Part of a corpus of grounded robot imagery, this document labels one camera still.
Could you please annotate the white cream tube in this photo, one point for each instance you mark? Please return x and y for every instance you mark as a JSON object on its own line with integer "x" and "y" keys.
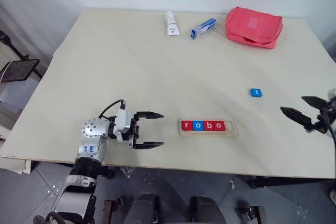
{"x": 172, "y": 24}

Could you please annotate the red fabric pouch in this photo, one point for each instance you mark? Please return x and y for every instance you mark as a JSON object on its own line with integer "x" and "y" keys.
{"x": 252, "y": 30}

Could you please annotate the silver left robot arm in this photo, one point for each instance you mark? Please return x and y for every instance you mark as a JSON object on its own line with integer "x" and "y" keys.
{"x": 90, "y": 129}

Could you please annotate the brown metal bracket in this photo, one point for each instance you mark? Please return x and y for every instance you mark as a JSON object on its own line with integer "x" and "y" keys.
{"x": 107, "y": 212}
{"x": 253, "y": 213}

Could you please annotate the dark rounded shape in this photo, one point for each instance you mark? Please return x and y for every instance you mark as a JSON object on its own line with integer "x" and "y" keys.
{"x": 141, "y": 211}

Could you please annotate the blue letter tile o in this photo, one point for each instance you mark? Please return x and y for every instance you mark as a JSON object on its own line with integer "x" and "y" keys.
{"x": 195, "y": 129}

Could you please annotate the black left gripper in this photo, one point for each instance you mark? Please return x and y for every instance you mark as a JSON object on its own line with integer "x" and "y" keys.
{"x": 135, "y": 129}

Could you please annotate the wooden letter tile tray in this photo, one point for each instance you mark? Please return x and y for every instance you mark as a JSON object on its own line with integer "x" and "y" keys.
{"x": 232, "y": 129}

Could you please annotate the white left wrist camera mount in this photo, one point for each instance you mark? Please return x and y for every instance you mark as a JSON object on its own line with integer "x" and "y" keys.
{"x": 122, "y": 121}

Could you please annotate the blue letter tile t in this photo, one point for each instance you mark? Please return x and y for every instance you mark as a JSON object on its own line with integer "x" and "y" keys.
{"x": 253, "y": 93}

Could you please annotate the red letter tile r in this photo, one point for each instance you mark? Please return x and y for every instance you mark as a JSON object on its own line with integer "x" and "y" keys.
{"x": 183, "y": 128}

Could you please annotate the blue toothpaste box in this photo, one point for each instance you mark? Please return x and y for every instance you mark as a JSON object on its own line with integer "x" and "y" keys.
{"x": 203, "y": 27}

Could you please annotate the red letter tile b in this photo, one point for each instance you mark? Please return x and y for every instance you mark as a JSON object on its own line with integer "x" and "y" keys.
{"x": 206, "y": 129}

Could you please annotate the black tablet screen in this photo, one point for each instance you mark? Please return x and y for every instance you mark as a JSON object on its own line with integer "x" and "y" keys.
{"x": 18, "y": 70}

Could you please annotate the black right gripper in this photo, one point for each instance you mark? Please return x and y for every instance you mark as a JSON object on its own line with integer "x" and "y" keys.
{"x": 319, "y": 123}

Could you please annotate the red letter tile o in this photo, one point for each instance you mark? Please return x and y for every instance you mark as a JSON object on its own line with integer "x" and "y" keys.
{"x": 223, "y": 128}

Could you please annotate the black tablet stand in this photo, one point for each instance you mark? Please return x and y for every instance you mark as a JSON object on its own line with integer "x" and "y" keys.
{"x": 15, "y": 51}

